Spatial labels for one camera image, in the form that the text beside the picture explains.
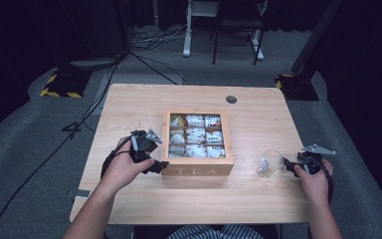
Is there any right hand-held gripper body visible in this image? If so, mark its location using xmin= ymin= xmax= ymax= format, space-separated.
xmin=295 ymin=143 xmax=337 ymax=176

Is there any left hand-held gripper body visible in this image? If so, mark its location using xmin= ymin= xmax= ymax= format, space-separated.
xmin=128 ymin=128 xmax=164 ymax=164

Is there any clear glass cup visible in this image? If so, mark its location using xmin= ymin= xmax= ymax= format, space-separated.
xmin=256 ymin=148 xmax=286 ymax=179

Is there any wooden tea box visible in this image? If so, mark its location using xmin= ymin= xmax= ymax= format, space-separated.
xmin=159 ymin=109 xmax=235 ymax=177

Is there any group of tea bags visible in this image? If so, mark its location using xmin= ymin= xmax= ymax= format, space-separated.
xmin=168 ymin=114 xmax=227 ymax=159

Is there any person's right hand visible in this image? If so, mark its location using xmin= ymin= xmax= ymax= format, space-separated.
xmin=292 ymin=158 xmax=334 ymax=207

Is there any person's left hand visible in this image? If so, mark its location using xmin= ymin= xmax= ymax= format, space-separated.
xmin=100 ymin=135 xmax=157 ymax=194

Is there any black yellow-striped stand base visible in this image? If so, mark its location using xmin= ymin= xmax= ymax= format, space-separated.
xmin=274 ymin=73 xmax=320 ymax=102
xmin=39 ymin=66 xmax=94 ymax=100

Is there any dark tape strip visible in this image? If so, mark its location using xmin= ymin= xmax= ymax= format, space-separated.
xmin=74 ymin=188 xmax=92 ymax=200

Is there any person's striped clothing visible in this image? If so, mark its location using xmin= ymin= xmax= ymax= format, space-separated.
xmin=166 ymin=224 xmax=266 ymax=239

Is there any black slanted stand pole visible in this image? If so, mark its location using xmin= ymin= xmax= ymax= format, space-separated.
xmin=290 ymin=0 xmax=345 ymax=76

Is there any black metal chair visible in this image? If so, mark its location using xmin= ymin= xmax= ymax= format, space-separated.
xmin=211 ymin=0 xmax=269 ymax=67

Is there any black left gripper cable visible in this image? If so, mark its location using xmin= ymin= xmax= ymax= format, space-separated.
xmin=99 ymin=134 xmax=134 ymax=180

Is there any long black floor cable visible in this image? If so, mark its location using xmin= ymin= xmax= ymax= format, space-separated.
xmin=0 ymin=54 xmax=122 ymax=239

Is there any bundle of floor cables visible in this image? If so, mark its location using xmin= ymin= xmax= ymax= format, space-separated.
xmin=130 ymin=16 xmax=198 ymax=53

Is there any white desk frame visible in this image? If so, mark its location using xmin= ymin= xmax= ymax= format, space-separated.
xmin=182 ymin=0 xmax=267 ymax=62

